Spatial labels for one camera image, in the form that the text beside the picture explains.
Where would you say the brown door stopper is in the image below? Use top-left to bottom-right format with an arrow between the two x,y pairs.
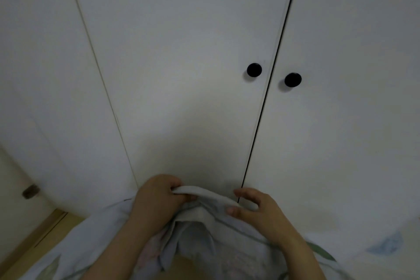
22,184 -> 41,200

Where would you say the white leaf print cloth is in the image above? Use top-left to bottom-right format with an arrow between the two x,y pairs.
18,185 -> 420,280

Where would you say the white wardrobe door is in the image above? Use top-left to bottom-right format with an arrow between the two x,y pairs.
63,0 -> 301,203
242,0 -> 420,259

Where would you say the person's left forearm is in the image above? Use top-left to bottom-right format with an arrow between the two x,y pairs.
80,221 -> 165,280

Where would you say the cream room door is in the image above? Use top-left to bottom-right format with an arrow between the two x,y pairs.
0,145 -> 57,259

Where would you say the white wardrobe side panel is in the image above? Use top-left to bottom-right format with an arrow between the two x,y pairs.
0,0 -> 139,216

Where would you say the person's right hand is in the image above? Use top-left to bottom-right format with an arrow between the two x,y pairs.
226,188 -> 297,251

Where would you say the black round door knob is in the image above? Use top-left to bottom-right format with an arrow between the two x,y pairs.
284,73 -> 302,88
247,63 -> 263,78

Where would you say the person's right forearm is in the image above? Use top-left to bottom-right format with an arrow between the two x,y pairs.
274,235 -> 326,280

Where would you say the person's left hand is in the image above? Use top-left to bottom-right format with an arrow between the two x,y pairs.
131,174 -> 199,236

